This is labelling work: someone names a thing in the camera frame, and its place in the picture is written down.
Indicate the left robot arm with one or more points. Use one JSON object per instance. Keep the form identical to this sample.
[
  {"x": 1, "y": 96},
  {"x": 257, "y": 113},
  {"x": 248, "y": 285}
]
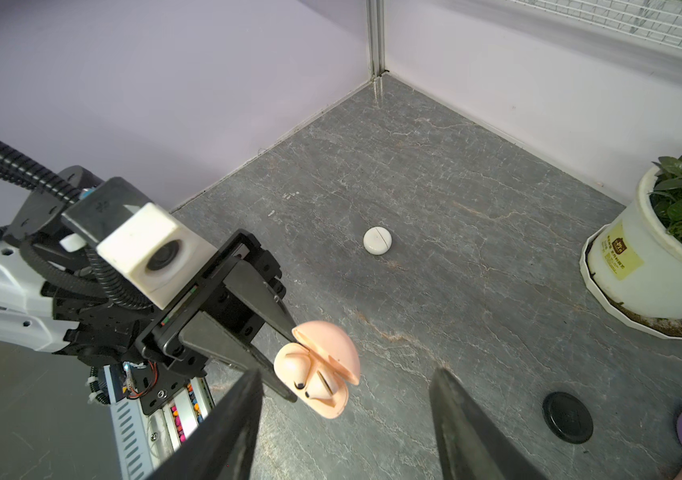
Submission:
[{"x": 95, "y": 270}]

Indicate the black earbud charging case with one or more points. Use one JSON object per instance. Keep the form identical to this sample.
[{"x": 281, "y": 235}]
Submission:
[{"x": 567, "y": 417}]

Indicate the white wire shelf basket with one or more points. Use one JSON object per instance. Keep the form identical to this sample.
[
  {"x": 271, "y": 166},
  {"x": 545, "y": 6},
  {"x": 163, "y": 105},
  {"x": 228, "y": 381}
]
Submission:
[{"x": 656, "y": 21}]

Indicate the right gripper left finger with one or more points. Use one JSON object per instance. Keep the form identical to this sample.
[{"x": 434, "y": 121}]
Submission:
[{"x": 223, "y": 446}]

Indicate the potted green plant white pot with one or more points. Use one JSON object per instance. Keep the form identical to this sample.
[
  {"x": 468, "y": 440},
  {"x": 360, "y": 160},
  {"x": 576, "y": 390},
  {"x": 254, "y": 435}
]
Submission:
[{"x": 633, "y": 265}]

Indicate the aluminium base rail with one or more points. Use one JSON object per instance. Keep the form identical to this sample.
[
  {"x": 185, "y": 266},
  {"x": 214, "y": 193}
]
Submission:
[{"x": 144, "y": 441}]

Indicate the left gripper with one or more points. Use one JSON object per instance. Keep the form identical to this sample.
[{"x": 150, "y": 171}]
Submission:
[{"x": 215, "y": 317}]

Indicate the pink earbud one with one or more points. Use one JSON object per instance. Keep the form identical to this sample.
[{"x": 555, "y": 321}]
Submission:
[{"x": 298, "y": 367}]

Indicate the pink earbud charging case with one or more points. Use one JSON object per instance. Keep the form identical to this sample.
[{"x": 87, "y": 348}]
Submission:
[{"x": 329, "y": 346}]

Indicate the pink earbud two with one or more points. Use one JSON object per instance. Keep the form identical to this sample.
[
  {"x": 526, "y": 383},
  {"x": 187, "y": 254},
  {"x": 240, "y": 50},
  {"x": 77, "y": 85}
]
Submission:
[{"x": 321, "y": 385}]

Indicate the white earbud charging case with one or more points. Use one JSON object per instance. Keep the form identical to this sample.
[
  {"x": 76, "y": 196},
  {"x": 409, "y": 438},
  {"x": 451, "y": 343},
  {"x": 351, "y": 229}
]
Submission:
[{"x": 377, "y": 240}]

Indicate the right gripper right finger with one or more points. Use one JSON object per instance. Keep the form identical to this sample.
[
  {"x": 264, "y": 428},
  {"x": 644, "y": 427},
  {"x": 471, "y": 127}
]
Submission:
[{"x": 469, "y": 444}]

